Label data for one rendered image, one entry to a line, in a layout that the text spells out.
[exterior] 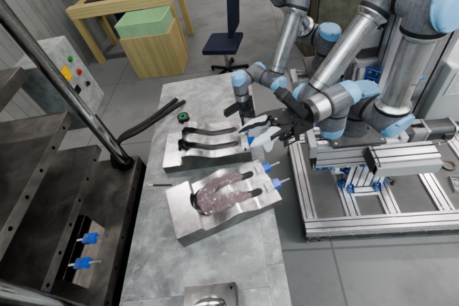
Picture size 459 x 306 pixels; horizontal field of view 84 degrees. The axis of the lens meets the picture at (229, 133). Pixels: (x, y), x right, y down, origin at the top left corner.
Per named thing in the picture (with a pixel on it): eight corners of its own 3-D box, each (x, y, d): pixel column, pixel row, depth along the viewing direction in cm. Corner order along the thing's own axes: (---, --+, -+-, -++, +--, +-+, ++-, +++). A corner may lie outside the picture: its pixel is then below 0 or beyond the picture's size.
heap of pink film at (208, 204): (240, 171, 132) (238, 162, 126) (255, 199, 120) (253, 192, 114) (193, 190, 129) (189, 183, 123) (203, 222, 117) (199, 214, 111)
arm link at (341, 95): (360, 108, 76) (366, 86, 70) (330, 123, 74) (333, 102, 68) (341, 95, 81) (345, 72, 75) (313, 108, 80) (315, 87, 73)
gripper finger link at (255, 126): (241, 144, 74) (272, 136, 73) (237, 129, 70) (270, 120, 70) (240, 137, 76) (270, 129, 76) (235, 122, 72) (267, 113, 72)
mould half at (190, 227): (259, 164, 140) (257, 152, 132) (282, 204, 123) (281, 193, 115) (173, 200, 134) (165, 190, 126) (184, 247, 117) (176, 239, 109)
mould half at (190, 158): (247, 127, 160) (244, 112, 150) (252, 160, 142) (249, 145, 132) (170, 139, 164) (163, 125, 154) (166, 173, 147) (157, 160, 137)
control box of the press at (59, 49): (167, 180, 242) (70, 33, 134) (162, 210, 221) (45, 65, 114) (145, 183, 244) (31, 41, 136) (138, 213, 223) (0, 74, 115)
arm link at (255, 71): (272, 78, 129) (257, 89, 125) (255, 71, 135) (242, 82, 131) (272, 65, 123) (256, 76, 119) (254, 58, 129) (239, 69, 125)
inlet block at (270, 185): (287, 177, 129) (287, 171, 125) (291, 184, 125) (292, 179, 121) (263, 187, 127) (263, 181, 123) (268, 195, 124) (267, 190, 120)
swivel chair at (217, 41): (248, 58, 357) (238, -17, 286) (254, 80, 321) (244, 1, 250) (209, 66, 360) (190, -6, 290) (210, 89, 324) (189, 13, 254)
